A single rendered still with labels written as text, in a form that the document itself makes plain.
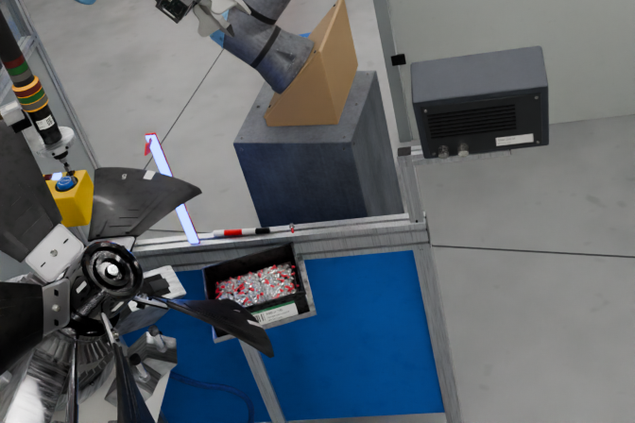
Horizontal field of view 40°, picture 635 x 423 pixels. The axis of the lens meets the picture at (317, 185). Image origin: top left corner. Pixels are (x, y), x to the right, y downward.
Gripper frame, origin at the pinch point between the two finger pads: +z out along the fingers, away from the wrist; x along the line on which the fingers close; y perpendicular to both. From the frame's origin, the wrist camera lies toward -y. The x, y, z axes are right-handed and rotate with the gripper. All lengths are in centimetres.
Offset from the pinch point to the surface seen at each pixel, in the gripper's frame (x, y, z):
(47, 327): -13, 64, 6
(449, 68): 7.4, -17.0, 38.0
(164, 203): -23.6, 29.4, 10.2
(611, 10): -73, -154, 100
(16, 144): -15.9, 40.4, -17.6
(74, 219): -60, 31, -3
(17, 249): -17, 55, -6
